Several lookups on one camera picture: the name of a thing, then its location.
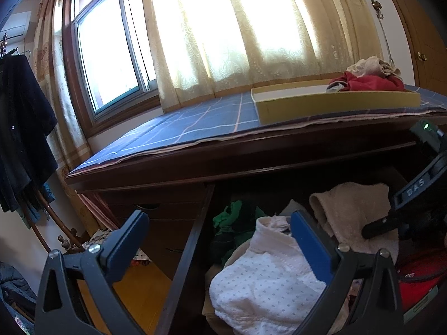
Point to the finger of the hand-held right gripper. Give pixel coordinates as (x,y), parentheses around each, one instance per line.
(379,226)

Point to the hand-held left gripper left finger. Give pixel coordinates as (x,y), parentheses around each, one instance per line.
(127,247)

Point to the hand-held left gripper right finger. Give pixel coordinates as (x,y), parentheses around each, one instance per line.
(310,247)

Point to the beige plush underwear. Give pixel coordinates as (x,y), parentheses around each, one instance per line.
(352,209)

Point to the white dotted underwear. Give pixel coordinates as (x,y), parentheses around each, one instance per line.
(269,286)

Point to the dark red underwear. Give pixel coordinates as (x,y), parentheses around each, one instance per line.
(419,268)

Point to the green and black underwear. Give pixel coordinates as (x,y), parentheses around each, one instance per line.
(237,216)

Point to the bright red underwear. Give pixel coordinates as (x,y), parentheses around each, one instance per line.
(373,83)

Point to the tan underwear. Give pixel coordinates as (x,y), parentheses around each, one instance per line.
(389,69)

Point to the shallow cardboard tray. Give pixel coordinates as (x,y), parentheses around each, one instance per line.
(314,108)

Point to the cream underwear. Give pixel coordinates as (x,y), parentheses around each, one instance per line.
(365,65)

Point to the large side drawer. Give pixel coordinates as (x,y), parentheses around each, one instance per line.
(164,237)

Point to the small side drawer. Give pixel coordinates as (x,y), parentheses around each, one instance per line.
(157,199)

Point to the checkered cloth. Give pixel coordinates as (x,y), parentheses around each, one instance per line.
(101,239)

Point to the pink striped cloth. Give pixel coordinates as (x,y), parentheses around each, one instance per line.
(94,204)

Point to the green and white packet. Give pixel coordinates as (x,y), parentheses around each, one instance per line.
(420,309)

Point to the dark wooden desk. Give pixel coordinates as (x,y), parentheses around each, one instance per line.
(174,167)

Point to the teal garment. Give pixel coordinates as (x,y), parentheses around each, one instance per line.
(47,195)

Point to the blue-grey padded jacket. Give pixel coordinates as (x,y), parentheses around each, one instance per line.
(14,282)

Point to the brass door knob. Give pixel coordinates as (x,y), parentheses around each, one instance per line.
(422,56)

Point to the tan patterned curtain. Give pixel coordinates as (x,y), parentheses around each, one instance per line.
(66,122)

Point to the blue plaid cloth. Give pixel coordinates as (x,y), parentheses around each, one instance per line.
(195,125)

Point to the dark navy coat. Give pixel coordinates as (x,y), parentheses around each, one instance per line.
(21,129)

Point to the wooden door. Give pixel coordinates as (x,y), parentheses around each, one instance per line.
(412,24)

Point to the brass hook with hanging ornament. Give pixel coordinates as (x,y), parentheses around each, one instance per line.
(382,28)

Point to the wood-framed window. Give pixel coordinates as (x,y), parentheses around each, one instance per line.
(104,49)

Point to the beige lace curtain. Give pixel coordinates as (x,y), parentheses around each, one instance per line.
(244,35)

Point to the white air conditioner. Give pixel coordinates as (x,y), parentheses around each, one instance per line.
(15,24)

